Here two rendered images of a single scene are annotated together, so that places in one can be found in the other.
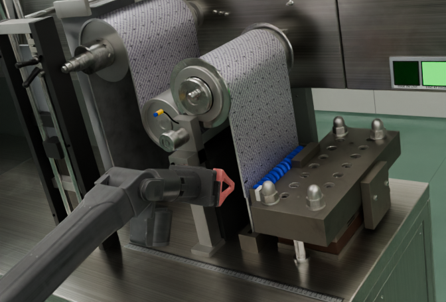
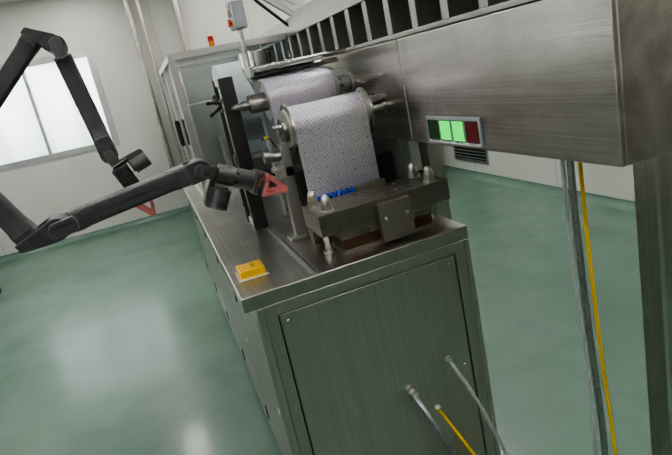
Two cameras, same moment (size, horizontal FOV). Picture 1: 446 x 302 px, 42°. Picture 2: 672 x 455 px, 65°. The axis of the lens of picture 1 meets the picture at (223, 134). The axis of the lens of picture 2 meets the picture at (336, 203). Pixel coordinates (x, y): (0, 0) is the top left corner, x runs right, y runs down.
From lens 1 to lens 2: 0.98 m
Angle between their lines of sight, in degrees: 33
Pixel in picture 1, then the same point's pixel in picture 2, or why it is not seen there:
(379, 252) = (371, 255)
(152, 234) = (211, 201)
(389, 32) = (424, 96)
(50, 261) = (129, 191)
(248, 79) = (320, 122)
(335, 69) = (407, 125)
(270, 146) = (342, 174)
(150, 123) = not seen: hidden behind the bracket
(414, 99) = not seen: outside the picture
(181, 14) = (323, 80)
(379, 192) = (394, 216)
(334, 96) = not seen: hidden behind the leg
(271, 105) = (345, 145)
